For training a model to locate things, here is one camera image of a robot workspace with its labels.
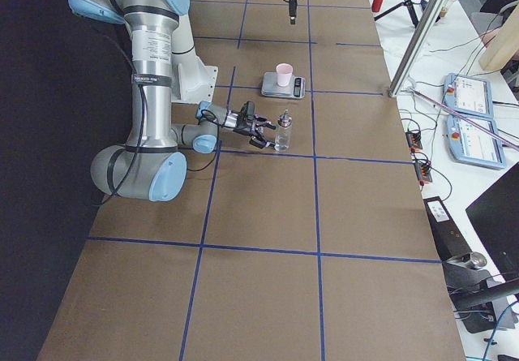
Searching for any wooden beam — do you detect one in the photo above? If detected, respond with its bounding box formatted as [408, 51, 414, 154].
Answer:
[479, 5, 518, 71]

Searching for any orange terminal block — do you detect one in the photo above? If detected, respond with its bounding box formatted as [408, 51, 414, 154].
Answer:
[405, 131, 422, 152]
[414, 159, 433, 186]

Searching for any aluminium frame post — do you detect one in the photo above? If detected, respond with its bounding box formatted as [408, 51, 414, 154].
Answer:
[388, 0, 446, 97]

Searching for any black box white label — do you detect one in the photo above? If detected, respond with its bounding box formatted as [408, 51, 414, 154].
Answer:
[423, 196, 472, 261]

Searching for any black monitor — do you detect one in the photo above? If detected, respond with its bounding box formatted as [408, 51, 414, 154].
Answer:
[466, 164, 519, 280]

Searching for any pink plastic cup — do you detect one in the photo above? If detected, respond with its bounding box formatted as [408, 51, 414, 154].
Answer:
[276, 62, 294, 87]

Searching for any lower teach pendant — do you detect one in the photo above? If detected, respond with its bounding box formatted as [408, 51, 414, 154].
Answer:
[446, 114, 507, 170]

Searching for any lower orange terminal block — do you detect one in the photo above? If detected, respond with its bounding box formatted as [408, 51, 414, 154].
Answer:
[414, 159, 433, 186]

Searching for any black camera tripod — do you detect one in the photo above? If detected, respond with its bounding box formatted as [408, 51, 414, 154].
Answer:
[374, 0, 428, 28]

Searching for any silver digital kitchen scale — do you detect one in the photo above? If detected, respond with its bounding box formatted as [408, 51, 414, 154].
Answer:
[261, 72, 306, 100]

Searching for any glass sauce bottle metal spout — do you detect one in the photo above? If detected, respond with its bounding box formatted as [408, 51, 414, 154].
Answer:
[274, 110, 292, 152]

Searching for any black monitor stand clamp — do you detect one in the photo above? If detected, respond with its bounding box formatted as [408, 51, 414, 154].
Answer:
[442, 253, 518, 333]

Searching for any upper teach pendant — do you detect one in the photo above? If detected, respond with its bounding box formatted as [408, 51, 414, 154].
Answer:
[444, 73, 494, 118]

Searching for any upper orange terminal block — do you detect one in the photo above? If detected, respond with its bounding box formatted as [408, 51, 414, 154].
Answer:
[405, 131, 422, 152]

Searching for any teach pendant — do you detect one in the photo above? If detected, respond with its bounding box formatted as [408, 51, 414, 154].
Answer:
[444, 73, 494, 118]
[446, 114, 507, 170]

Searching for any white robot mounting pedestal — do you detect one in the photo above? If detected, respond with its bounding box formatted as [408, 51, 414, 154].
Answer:
[171, 15, 218, 105]

